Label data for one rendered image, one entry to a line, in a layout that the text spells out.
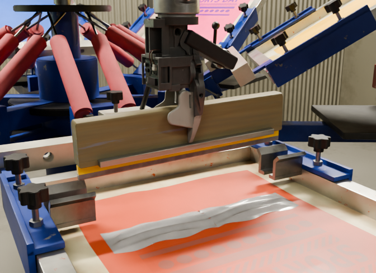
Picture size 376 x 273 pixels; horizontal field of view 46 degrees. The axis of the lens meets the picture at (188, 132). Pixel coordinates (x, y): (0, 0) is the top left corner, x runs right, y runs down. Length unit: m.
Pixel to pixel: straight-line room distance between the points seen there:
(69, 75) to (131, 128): 0.56
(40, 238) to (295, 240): 0.39
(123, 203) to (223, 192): 0.20
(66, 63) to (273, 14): 3.57
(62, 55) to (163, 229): 0.72
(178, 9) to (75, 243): 0.40
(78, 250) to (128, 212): 0.15
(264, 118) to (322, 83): 4.26
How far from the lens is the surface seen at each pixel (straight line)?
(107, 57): 1.34
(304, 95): 5.00
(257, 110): 0.85
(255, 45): 1.78
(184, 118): 0.75
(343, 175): 0.91
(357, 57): 5.07
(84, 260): 0.69
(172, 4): 0.72
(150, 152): 0.74
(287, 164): 0.92
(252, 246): 0.72
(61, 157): 0.96
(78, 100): 1.20
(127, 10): 4.11
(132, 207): 0.84
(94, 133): 0.71
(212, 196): 0.88
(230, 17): 2.21
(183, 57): 0.73
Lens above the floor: 1.31
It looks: 15 degrees down
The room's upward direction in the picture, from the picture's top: straight up
